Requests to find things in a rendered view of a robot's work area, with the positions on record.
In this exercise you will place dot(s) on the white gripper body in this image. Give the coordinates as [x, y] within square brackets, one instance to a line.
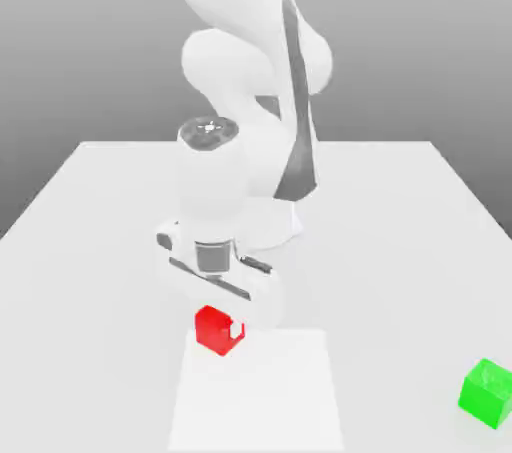
[260, 297]

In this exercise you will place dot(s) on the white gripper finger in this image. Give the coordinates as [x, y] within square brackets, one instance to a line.
[237, 330]

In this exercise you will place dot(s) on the small red cube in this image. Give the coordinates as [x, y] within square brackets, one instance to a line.
[211, 328]

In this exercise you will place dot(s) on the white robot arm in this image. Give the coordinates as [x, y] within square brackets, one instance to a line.
[224, 61]

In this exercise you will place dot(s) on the small green cube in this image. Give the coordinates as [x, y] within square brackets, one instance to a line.
[484, 393]

